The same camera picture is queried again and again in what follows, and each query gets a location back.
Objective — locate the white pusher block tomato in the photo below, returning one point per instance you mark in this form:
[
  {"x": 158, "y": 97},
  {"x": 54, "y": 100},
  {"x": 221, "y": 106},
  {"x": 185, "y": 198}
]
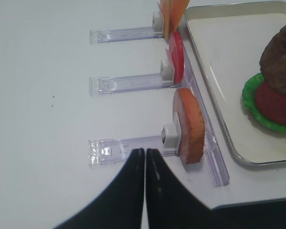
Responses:
[{"x": 167, "y": 70}]

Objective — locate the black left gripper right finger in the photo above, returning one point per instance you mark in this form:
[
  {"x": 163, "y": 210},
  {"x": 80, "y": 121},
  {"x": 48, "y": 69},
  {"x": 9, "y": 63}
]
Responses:
[{"x": 169, "y": 204}]

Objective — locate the red tomato slice in rack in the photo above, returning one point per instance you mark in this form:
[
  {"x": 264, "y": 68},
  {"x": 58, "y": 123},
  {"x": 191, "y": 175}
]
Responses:
[{"x": 176, "y": 53}]

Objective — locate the orange cheese slice right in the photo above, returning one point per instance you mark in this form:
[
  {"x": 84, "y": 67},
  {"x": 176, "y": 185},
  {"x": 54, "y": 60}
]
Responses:
[{"x": 177, "y": 10}]

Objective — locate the clear acrylic left rack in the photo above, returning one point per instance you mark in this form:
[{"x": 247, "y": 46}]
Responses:
[{"x": 134, "y": 110}]

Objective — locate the orange cheese slice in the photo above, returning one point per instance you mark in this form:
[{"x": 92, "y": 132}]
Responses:
[
  {"x": 165, "y": 8},
  {"x": 177, "y": 10}
]

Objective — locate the white pusher block bun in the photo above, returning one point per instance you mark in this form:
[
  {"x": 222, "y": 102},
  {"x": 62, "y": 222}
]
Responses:
[{"x": 171, "y": 136}]

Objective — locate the brown meat patty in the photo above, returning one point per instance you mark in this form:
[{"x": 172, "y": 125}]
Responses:
[{"x": 273, "y": 62}]

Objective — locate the white tray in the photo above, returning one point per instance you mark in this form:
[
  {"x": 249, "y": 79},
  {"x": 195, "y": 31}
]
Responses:
[{"x": 228, "y": 41}]

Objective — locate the green lettuce on tray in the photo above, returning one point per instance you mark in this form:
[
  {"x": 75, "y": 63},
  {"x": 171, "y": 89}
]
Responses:
[{"x": 248, "y": 93}]

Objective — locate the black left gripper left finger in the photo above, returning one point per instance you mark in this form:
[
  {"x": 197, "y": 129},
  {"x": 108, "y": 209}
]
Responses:
[{"x": 120, "y": 205}]

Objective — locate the bun slice in left rack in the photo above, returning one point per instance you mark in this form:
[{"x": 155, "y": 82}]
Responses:
[{"x": 186, "y": 105}]

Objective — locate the orange cheese slice left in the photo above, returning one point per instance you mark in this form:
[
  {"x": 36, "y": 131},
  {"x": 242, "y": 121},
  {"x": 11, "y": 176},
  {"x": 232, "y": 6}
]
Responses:
[{"x": 165, "y": 8}]

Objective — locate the white pusher block cheese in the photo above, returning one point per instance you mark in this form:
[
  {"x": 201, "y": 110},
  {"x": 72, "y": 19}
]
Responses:
[{"x": 157, "y": 23}]

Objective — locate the red tomato slice on tray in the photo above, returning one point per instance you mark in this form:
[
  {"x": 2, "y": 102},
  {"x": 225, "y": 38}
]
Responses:
[{"x": 271, "y": 104}]

